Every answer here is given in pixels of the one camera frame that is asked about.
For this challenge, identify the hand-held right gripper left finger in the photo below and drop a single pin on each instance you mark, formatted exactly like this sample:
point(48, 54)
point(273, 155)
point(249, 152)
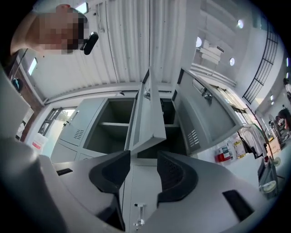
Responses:
point(109, 173)

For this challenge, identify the white hanging clothes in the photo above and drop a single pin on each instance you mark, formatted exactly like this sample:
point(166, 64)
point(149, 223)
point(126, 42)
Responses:
point(254, 141)

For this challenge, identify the clear bottle white cap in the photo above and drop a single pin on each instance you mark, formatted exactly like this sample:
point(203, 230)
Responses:
point(230, 148)

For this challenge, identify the rectangular ceiling light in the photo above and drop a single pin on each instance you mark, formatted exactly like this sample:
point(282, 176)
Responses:
point(33, 66)
point(81, 8)

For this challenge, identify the black-framed window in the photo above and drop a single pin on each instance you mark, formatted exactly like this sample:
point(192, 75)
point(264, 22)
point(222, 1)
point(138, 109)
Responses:
point(66, 114)

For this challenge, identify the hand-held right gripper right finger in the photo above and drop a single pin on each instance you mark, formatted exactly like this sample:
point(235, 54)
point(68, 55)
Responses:
point(177, 177)

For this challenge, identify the black hanging clothes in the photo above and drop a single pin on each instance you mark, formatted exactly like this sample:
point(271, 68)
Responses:
point(247, 145)

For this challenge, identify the labelled bottle red cap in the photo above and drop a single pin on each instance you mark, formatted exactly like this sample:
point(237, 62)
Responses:
point(221, 157)

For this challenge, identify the black metal railing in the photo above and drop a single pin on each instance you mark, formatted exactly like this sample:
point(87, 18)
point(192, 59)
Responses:
point(260, 60)

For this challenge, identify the black head-mounted camera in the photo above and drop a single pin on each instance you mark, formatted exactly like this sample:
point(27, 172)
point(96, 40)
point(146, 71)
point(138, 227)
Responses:
point(91, 43)

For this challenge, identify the white box unit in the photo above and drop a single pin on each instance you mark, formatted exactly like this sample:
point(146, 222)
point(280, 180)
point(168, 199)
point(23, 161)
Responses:
point(245, 166)

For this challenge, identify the grey metal locker cabinet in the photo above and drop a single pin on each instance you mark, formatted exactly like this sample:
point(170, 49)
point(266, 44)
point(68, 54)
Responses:
point(91, 118)

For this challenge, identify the round ceiling light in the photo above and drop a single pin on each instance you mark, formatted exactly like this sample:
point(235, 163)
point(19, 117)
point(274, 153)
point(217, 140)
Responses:
point(240, 23)
point(198, 42)
point(232, 61)

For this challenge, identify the clear water jug red label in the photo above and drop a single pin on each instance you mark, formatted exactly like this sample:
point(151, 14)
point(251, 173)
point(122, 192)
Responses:
point(39, 143)

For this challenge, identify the white ceiling air unit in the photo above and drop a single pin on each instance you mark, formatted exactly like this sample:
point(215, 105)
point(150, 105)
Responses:
point(211, 51)

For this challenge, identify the wooden coat stand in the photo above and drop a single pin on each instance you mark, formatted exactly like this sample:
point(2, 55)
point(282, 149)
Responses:
point(264, 136)

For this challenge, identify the person's head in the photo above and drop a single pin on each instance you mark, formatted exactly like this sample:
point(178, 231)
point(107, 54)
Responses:
point(45, 34)

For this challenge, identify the grey wheeled cart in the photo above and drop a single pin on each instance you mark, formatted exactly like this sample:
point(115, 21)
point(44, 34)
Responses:
point(269, 175)

